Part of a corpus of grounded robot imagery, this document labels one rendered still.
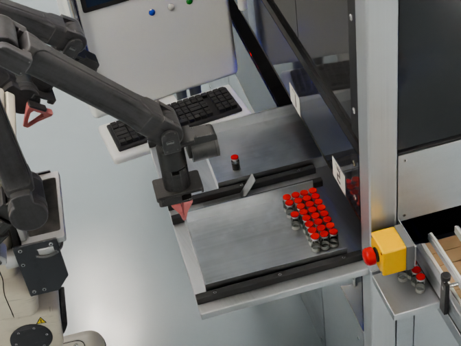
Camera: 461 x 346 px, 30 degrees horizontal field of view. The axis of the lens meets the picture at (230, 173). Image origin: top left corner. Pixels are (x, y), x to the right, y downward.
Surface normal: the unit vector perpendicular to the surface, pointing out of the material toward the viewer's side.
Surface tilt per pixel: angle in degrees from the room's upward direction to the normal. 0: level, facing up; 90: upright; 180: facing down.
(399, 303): 0
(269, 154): 0
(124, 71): 90
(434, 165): 90
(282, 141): 0
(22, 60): 94
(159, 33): 90
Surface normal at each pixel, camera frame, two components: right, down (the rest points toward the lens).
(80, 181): -0.11, -0.77
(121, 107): 0.31, 0.61
